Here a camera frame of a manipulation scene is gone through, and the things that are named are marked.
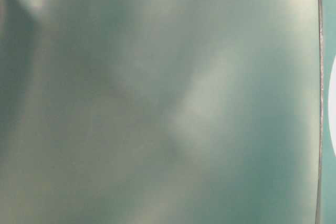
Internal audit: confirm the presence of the large blurred green panel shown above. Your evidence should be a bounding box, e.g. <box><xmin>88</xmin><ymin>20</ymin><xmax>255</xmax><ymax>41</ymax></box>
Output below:
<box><xmin>1</xmin><ymin>0</ymin><xmax>320</xmax><ymax>223</ymax></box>

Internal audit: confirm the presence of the white round object at edge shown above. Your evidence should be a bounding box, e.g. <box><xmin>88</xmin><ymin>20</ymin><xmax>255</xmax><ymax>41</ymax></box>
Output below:
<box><xmin>328</xmin><ymin>59</ymin><xmax>336</xmax><ymax>154</ymax></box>

